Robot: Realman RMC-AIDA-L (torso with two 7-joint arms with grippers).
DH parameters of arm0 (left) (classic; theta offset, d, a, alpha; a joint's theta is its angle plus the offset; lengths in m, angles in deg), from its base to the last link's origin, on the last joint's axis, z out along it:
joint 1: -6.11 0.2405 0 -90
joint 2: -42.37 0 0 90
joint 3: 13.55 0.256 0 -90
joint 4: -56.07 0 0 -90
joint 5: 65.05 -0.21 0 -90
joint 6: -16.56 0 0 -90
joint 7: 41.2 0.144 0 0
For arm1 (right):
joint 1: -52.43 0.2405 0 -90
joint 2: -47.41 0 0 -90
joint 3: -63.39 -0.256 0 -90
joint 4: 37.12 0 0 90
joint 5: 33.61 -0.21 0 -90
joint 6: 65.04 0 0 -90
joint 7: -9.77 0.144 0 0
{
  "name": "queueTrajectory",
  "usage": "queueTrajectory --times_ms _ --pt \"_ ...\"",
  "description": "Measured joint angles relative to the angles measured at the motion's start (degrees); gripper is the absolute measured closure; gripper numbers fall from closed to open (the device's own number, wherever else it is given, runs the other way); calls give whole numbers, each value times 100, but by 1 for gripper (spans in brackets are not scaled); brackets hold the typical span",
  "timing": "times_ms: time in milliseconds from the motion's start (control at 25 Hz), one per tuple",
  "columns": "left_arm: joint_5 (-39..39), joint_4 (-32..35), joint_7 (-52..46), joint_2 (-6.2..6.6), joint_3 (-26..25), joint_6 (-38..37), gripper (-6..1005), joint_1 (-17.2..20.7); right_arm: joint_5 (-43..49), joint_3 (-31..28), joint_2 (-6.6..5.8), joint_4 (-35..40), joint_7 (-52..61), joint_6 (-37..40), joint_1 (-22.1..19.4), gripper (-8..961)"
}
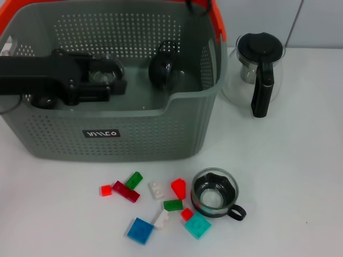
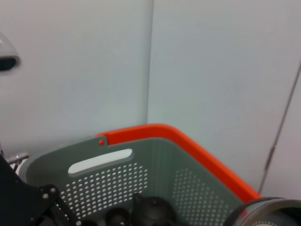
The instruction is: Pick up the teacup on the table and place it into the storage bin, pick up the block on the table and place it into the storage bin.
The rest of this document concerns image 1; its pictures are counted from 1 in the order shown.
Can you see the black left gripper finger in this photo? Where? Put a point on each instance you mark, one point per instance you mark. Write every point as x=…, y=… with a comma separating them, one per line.
x=101, y=64
x=93, y=93

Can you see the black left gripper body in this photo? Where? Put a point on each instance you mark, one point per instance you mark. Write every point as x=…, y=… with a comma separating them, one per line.
x=40, y=73

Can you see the glass teacup with black holder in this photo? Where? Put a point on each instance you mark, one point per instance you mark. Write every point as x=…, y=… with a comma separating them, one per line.
x=160, y=71
x=103, y=74
x=214, y=199

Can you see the green brick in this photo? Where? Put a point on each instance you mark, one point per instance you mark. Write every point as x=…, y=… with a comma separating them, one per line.
x=173, y=205
x=134, y=180

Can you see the dark clay small teacup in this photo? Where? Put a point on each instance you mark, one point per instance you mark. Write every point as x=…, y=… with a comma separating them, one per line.
x=44, y=102

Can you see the grey perforated storage bin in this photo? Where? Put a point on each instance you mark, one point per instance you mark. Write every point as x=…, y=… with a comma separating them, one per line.
x=160, y=134

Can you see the small red brick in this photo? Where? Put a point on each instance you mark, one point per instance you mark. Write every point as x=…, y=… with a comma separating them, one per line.
x=187, y=214
x=106, y=190

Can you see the dark red long brick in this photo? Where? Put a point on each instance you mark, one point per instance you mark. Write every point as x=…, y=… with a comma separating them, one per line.
x=126, y=191

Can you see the white two-stud brick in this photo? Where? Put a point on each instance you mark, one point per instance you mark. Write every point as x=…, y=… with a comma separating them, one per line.
x=157, y=190

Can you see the red sloped brick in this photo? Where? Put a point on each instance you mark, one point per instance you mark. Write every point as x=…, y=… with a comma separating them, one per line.
x=179, y=188

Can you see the blue square plate brick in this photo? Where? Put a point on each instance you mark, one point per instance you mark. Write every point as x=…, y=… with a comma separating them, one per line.
x=140, y=230

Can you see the glass pot with black lid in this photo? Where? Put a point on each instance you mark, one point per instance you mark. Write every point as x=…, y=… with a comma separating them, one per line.
x=264, y=77

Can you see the teal square plate brick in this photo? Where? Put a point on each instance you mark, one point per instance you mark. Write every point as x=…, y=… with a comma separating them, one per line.
x=198, y=225

